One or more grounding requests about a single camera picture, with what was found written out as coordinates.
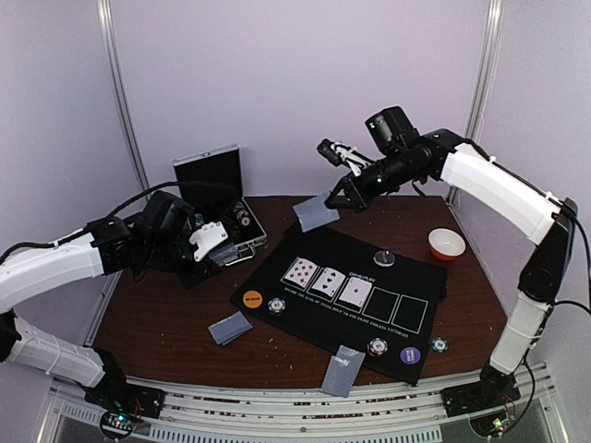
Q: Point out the blue white chip stack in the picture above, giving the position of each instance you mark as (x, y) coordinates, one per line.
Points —
(276, 306)

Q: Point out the single green poker chip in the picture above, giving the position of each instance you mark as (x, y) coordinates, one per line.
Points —
(440, 345)

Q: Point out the aluminium frame post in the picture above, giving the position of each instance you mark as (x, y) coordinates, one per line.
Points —
(107, 26)
(486, 69)

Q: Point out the face-up spades card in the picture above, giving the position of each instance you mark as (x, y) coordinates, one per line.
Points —
(328, 283)

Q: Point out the red white bowl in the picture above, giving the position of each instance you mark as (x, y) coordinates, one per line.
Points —
(445, 244)

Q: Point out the black white dealer button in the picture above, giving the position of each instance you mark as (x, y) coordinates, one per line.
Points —
(384, 258)

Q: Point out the face-up diamond card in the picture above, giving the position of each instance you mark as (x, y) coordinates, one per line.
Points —
(355, 292)

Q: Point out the face-up nine diamonds card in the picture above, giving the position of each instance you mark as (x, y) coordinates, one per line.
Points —
(300, 273)

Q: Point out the left aluminium frame post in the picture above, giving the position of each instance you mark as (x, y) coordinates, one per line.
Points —
(107, 26)

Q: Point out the orange big blind button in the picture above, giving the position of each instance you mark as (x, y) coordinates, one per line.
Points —
(252, 299)

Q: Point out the aluminium poker chip case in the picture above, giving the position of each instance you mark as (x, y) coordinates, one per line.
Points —
(221, 167)

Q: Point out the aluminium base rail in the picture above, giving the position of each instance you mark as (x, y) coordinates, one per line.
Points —
(392, 412)

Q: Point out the right aluminium frame post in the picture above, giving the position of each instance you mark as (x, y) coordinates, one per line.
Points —
(486, 69)

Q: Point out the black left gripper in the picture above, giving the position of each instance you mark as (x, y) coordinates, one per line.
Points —
(205, 269)

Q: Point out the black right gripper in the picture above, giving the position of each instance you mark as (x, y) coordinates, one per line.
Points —
(353, 191)

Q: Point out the poker chip stack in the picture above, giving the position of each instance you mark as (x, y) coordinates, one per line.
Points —
(377, 347)

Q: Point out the green red poker chip row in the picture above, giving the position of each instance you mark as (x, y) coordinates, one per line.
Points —
(242, 214)

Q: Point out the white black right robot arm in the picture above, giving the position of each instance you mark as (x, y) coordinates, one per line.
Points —
(546, 222)

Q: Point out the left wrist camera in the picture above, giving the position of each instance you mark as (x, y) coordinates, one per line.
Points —
(168, 224)

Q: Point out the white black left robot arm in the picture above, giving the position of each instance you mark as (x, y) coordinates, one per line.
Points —
(100, 249)

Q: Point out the blue playing card deck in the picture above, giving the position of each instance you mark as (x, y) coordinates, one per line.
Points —
(224, 254)

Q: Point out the black poker playing mat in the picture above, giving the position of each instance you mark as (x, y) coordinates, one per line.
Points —
(400, 308)

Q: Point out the purple small blind button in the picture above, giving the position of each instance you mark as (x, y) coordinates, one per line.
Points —
(410, 355)

